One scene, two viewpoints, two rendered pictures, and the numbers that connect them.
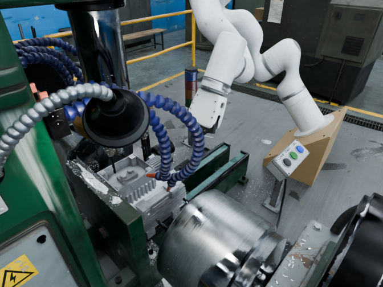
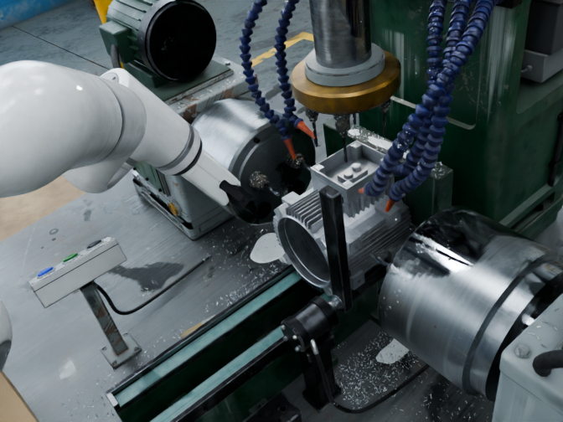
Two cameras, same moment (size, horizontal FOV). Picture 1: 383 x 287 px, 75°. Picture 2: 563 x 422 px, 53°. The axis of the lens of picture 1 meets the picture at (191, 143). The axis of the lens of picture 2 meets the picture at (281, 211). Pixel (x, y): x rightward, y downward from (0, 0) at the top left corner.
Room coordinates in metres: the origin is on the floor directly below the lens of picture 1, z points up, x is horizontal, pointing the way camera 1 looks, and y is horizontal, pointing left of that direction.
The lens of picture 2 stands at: (1.37, 0.26, 1.75)
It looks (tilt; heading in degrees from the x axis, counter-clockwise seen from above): 39 degrees down; 195
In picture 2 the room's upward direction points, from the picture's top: 11 degrees counter-clockwise
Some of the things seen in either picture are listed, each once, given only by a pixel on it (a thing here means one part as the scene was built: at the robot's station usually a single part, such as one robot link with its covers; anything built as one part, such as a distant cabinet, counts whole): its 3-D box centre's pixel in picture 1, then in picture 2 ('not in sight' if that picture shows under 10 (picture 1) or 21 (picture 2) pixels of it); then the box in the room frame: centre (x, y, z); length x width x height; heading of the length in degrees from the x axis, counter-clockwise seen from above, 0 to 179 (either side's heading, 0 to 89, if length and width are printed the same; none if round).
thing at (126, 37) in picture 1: (140, 44); not in sight; (5.78, 1.12, 0.21); 1.40 x 0.33 x 0.43; 140
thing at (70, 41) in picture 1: (72, 44); not in sight; (5.36, 2.45, 0.30); 0.39 x 0.39 x 0.60
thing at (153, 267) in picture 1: (152, 262); not in sight; (0.41, 0.12, 0.86); 0.07 x 0.06 x 0.12; 47
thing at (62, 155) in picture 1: (87, 146); (489, 309); (0.77, 0.39, 1.04); 0.41 x 0.25 x 0.25; 47
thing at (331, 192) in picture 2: (145, 134); (336, 254); (0.73, 0.16, 1.12); 0.04 x 0.03 x 0.26; 137
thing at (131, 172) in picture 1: (127, 180); (353, 178); (0.51, 0.18, 1.11); 0.12 x 0.11 x 0.07; 136
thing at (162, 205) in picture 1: (143, 196); (341, 226); (0.54, 0.15, 1.01); 0.20 x 0.19 x 0.19; 136
